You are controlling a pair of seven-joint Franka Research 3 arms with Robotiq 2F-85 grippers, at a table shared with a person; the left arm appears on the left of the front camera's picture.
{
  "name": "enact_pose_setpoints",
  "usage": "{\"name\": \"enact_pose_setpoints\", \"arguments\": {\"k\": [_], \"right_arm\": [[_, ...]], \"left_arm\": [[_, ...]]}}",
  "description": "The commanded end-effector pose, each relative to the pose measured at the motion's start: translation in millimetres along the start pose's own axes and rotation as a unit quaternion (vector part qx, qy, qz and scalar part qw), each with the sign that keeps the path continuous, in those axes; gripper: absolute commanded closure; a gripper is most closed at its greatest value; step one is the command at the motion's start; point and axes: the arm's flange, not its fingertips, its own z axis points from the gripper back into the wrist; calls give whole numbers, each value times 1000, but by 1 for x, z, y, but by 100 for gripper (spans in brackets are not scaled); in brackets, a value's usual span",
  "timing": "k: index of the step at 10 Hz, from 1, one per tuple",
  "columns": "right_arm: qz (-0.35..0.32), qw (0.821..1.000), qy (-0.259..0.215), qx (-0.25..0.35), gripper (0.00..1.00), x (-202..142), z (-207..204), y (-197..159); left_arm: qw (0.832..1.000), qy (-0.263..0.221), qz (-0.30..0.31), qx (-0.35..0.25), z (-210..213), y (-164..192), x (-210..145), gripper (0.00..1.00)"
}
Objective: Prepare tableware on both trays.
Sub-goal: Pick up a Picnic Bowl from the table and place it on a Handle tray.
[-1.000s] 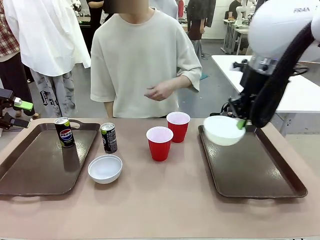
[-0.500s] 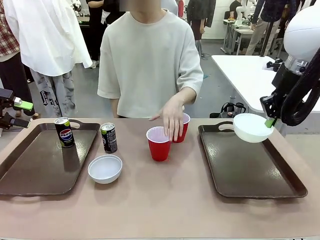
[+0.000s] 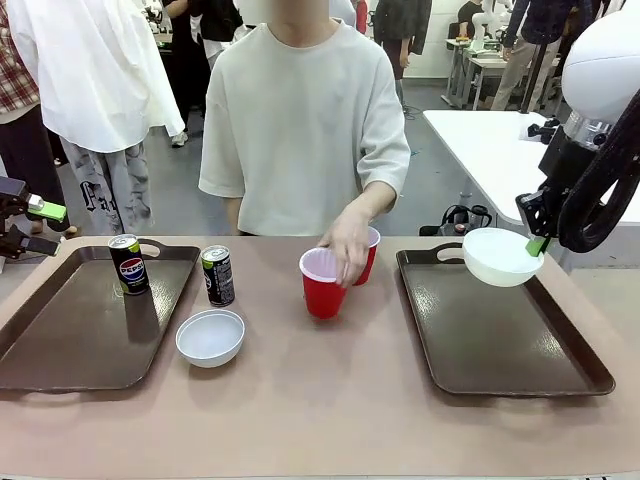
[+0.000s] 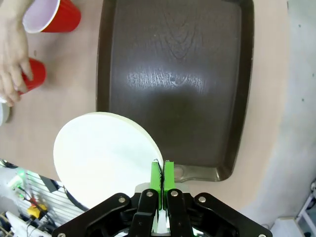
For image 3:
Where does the black corrugated cable hose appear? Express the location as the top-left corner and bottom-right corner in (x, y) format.
(555, 90), (640, 253)

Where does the brown plastic serving tray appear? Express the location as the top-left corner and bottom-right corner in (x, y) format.
(395, 242), (617, 398)
(0, 238), (202, 404)

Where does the bystander in khaki trousers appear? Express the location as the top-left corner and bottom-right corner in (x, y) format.
(489, 0), (592, 112)

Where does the person's right forearm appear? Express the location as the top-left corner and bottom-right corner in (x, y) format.
(352, 178), (399, 222)

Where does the bystander in white shirt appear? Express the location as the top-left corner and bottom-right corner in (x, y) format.
(8, 0), (187, 235)

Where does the person in cream t-shirt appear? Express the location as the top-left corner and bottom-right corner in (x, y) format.
(198, 0), (412, 237)

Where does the black Pepsi can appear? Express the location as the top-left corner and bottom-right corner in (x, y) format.
(108, 233), (151, 297)
(200, 244), (237, 308)

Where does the background white desk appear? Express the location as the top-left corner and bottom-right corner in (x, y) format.
(444, 37), (561, 111)

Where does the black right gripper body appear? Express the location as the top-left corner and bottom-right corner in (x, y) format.
(515, 127), (589, 251)

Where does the white side table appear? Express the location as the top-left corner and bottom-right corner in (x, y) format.
(422, 109), (640, 226)

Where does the person's right hand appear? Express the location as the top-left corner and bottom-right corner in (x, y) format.
(317, 203), (377, 289)

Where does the white plastic bowl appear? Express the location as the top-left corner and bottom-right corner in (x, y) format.
(175, 308), (247, 370)
(462, 227), (546, 289)

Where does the black bag on floor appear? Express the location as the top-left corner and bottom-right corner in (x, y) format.
(418, 203), (493, 237)

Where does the bystander in plaid shirt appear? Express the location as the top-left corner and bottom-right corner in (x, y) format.
(0, 0), (81, 236)

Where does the red plastic cup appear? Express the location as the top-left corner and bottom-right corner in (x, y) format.
(350, 225), (382, 287)
(298, 247), (351, 321)

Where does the bystander in black clothes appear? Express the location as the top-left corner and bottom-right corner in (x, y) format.
(372, 0), (433, 81)

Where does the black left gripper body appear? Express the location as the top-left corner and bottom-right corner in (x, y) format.
(0, 175), (30, 261)

